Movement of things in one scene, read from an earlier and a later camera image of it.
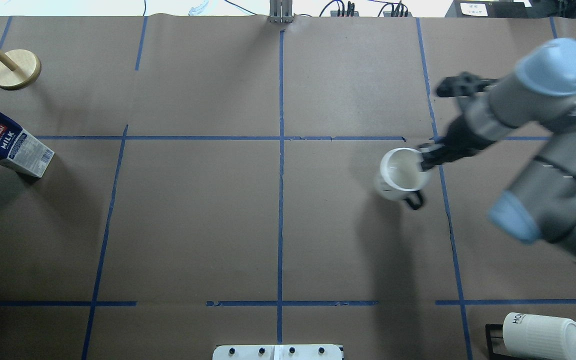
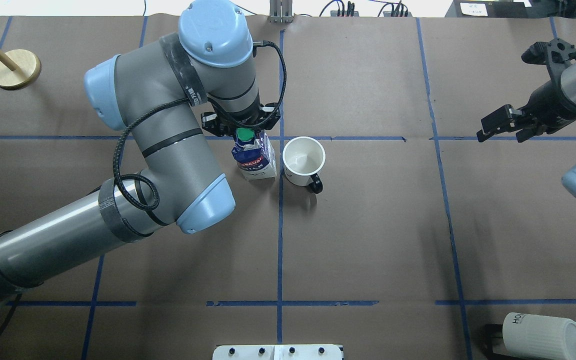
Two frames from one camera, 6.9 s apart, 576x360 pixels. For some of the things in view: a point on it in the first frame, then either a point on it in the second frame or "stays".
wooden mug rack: (494, 356) stays
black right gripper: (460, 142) → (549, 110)
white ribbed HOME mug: (531, 337) stays
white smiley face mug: (401, 176) → (303, 158)
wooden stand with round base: (12, 70) stays
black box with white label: (489, 8) stays
